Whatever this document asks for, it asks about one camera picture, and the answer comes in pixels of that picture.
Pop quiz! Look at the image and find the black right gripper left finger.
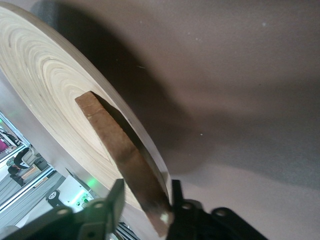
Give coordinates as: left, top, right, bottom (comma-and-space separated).
79, 178, 125, 240

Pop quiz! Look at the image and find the round wooden plate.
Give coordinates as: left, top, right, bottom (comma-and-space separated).
0, 6, 173, 213

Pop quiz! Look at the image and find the brown bread slice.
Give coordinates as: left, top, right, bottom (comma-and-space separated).
74, 91, 175, 238

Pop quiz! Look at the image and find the distant person in dark clothes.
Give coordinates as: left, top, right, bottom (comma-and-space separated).
7, 147, 31, 187

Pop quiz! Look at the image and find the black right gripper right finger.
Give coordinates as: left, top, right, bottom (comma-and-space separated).
167, 179, 203, 240

